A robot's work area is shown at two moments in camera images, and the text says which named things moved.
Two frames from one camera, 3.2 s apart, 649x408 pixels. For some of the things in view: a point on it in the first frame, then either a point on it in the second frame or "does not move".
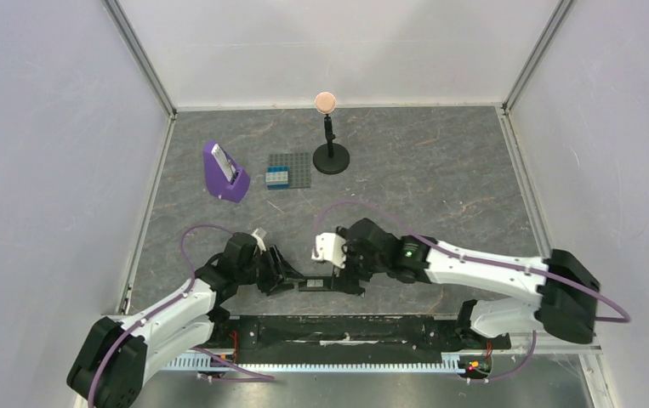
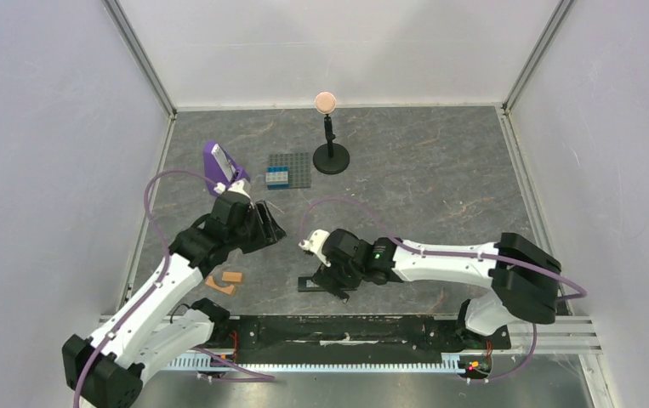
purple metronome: (224, 178) does not move
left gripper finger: (287, 272) to (274, 229)
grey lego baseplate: (299, 167) does not move
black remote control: (315, 283) does not move
